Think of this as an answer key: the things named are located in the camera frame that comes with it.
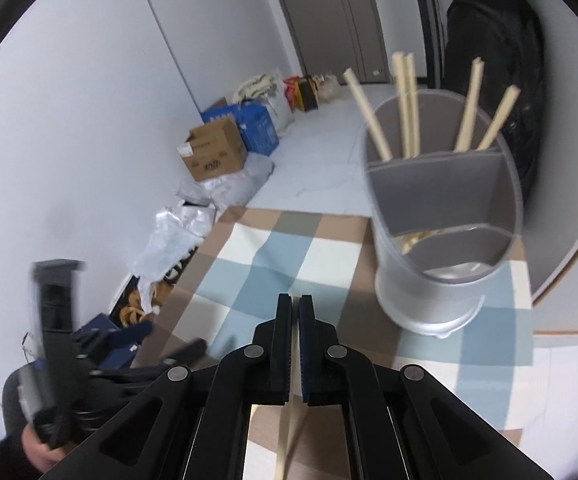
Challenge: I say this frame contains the dark door frame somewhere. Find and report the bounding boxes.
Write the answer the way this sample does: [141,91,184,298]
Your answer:
[416,0,446,87]

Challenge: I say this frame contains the tan sandals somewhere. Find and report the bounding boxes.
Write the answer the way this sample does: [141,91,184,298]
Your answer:
[119,280,171,327]

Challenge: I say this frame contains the black backpack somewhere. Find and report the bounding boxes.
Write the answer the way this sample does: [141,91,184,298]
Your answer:
[444,0,545,196]

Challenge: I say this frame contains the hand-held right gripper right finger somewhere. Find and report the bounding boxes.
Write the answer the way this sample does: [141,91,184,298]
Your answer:
[298,294,555,480]

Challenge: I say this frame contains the white cloth pile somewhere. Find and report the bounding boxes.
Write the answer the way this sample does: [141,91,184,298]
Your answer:
[231,72,283,107]

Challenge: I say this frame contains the yellow and black box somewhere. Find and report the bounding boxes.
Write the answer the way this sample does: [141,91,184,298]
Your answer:
[296,76,320,112]

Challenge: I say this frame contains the dark blue shoe box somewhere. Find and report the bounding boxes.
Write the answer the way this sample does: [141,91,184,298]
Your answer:
[76,312,142,369]

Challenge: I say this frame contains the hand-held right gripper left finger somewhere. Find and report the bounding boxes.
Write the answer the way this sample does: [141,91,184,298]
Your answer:
[39,293,293,480]

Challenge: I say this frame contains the checked tablecloth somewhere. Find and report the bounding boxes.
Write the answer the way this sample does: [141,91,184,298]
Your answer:
[134,205,537,480]

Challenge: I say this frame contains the person's left hand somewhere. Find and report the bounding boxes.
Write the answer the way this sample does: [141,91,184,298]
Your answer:
[21,420,77,469]

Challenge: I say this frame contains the grey door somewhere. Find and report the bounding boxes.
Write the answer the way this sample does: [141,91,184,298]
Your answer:
[264,0,388,84]

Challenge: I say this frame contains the white plastic bag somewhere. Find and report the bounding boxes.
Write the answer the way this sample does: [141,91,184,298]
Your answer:
[316,74,343,104]

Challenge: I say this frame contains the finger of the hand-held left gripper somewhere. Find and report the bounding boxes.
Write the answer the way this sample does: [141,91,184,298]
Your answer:
[96,321,154,350]
[114,338,209,385]

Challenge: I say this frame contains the wooden chopstick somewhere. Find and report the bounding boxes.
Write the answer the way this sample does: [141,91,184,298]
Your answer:
[453,57,485,152]
[405,52,422,157]
[476,85,521,151]
[343,67,394,162]
[391,51,413,159]
[275,295,304,480]

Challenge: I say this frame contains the grey utensil holder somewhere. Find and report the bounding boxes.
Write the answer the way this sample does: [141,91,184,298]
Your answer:
[364,89,524,339]

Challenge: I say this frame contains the brown cardboard box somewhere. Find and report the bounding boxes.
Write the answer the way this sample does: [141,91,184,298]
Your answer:
[178,115,249,183]

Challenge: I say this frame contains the crumpled silver plastic bag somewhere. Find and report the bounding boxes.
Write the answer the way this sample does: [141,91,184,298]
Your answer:
[133,204,218,282]

